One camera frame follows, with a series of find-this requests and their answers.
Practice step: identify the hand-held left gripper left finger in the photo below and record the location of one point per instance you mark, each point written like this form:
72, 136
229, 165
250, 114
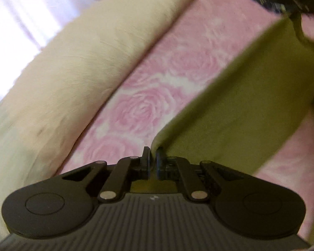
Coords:
146, 162

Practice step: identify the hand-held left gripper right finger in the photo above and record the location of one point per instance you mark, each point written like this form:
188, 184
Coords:
160, 163

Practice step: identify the olive brown garment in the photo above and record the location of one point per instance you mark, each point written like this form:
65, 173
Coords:
238, 109

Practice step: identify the pink floral bedsheet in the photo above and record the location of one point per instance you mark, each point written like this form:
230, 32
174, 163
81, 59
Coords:
172, 70

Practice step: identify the grey and cream striped duvet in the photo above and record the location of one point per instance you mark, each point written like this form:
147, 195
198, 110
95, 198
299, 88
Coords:
68, 70

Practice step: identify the white sheer curtain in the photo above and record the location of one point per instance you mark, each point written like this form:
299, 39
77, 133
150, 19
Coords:
21, 18

